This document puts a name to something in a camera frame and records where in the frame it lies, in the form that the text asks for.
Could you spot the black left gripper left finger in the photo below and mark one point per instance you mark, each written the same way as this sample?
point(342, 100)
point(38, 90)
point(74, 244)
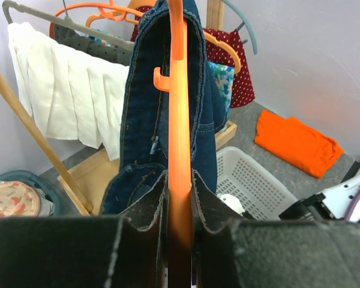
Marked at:
point(104, 251)

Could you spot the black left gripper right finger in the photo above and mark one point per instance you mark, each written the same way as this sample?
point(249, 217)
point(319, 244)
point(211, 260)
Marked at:
point(232, 251)

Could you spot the orange hanger of denim skirt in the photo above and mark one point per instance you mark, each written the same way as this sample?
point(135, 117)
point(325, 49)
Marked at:
point(180, 218)

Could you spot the dark blue denim skirt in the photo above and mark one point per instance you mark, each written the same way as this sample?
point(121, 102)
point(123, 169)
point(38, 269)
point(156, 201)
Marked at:
point(144, 126)

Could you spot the white pleated skirt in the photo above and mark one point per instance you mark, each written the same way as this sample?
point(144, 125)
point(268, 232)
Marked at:
point(70, 94)

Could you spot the grey dotted skirt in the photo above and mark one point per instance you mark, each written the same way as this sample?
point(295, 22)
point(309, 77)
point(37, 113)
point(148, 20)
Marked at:
point(95, 48)

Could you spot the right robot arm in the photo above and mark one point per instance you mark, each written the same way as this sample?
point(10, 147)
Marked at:
point(340, 202)

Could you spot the blue floral skirt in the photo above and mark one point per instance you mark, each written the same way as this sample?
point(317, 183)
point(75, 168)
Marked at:
point(218, 87)

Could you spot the blue-grey hanger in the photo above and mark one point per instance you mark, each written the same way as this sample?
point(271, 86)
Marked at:
point(244, 23)

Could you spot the orange hanger of floral skirt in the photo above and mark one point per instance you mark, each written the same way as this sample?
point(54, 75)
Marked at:
point(132, 13)

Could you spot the white plastic laundry basket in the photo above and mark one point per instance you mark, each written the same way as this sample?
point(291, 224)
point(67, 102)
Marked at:
point(260, 194)

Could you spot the wooden clothes rack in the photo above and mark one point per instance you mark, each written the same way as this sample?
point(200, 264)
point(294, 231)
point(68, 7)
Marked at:
point(85, 182)

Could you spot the teal basket with floral cloth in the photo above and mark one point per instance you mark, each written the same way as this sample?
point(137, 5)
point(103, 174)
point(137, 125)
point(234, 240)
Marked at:
point(23, 193)

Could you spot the orange folded cloth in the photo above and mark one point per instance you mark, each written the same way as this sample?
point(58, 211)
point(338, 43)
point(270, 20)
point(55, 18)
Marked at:
point(296, 143)

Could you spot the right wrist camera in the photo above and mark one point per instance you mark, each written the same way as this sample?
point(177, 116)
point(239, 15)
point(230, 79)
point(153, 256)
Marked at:
point(232, 202)

